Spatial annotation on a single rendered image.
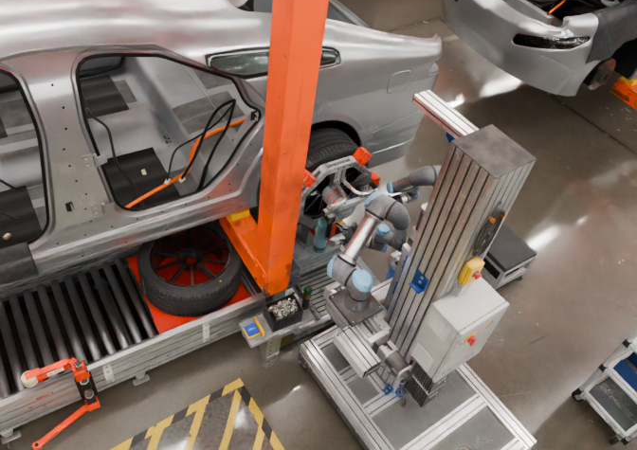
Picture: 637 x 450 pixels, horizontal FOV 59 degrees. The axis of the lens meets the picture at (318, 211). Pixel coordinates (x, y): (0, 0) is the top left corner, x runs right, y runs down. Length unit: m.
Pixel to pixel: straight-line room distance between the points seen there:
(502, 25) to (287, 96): 3.25
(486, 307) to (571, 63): 2.98
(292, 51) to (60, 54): 1.08
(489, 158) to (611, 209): 3.61
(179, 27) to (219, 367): 2.11
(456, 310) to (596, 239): 2.85
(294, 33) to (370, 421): 2.25
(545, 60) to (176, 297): 3.59
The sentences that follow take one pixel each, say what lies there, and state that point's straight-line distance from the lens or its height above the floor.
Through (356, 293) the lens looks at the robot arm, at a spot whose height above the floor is 0.97.
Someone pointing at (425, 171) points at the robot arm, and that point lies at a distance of 3.31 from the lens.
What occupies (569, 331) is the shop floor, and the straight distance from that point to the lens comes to 4.69.
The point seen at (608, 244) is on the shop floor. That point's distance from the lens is 5.50.
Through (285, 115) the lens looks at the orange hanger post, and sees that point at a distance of 2.52.
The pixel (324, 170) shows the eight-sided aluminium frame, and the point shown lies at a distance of 3.44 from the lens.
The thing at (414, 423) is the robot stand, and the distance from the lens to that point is 3.63.
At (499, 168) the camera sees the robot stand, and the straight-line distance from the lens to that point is 2.32.
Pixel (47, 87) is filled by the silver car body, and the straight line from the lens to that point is 2.82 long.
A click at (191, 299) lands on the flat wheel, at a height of 0.48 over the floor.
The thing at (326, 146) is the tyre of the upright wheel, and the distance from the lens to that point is 3.53.
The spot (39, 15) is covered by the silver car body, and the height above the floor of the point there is 2.05.
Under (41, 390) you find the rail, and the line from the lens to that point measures 3.52.
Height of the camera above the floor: 3.41
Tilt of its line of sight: 46 degrees down
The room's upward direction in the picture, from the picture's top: 10 degrees clockwise
